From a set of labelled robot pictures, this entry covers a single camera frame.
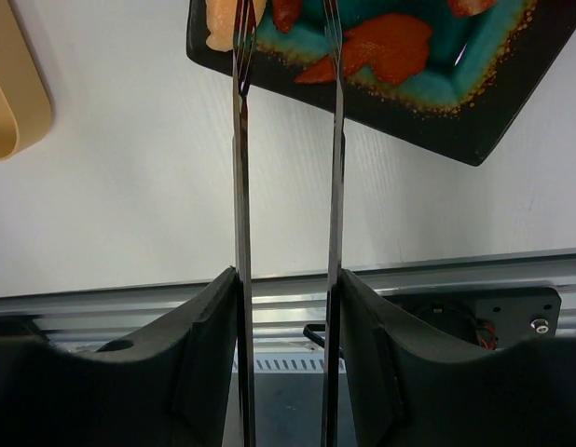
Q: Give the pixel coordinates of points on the metal tongs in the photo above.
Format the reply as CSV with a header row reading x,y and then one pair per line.
x,y
244,43

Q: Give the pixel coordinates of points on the orange chicken wing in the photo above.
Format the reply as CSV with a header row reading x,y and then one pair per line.
x,y
394,46

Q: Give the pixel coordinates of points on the pale orange food piece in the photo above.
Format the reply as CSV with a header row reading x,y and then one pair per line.
x,y
220,20

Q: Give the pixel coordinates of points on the right black base bracket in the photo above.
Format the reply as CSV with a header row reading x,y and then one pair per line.
x,y
493,319

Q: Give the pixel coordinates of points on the dark red chicken wing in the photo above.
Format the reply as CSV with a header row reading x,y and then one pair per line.
x,y
285,13

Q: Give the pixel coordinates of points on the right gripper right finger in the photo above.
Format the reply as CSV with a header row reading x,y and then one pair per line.
x,y
413,385

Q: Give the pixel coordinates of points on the black teal square plate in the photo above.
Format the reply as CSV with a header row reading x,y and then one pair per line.
x,y
480,71

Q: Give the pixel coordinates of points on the red crab claw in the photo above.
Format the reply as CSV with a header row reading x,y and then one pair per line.
x,y
469,8

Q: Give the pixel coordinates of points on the white slotted cable duct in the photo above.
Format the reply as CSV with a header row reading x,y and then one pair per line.
x,y
289,364

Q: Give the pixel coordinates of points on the tan lunch box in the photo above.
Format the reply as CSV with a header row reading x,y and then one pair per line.
x,y
25,110

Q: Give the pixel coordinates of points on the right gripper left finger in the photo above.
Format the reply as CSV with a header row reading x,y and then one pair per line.
x,y
165,384

